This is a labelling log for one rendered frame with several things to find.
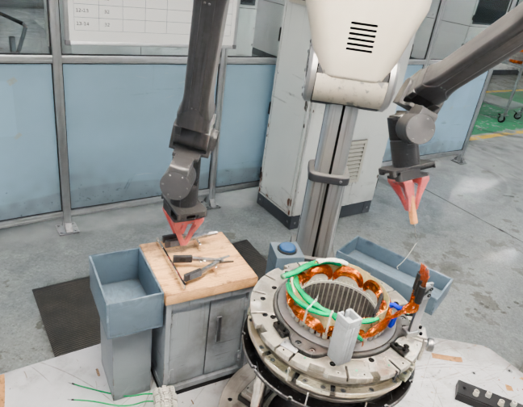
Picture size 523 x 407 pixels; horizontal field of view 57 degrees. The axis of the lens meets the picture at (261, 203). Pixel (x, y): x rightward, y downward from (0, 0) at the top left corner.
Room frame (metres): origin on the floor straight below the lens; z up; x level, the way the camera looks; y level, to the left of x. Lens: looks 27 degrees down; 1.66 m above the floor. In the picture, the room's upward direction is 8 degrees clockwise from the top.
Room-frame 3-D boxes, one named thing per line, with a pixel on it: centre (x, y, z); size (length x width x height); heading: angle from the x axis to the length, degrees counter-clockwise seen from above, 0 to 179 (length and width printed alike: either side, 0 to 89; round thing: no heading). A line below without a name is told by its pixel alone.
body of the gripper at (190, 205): (0.88, 0.16, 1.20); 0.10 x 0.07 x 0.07; 33
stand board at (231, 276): (0.85, 0.12, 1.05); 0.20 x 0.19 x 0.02; 122
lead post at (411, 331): (0.68, -0.30, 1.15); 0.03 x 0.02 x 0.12; 113
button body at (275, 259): (1.00, -0.08, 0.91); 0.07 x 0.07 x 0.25; 17
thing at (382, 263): (0.95, -0.33, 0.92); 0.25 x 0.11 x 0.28; 56
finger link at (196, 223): (0.88, 0.16, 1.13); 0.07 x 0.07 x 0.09; 33
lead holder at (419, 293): (0.66, -0.28, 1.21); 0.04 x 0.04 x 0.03; 31
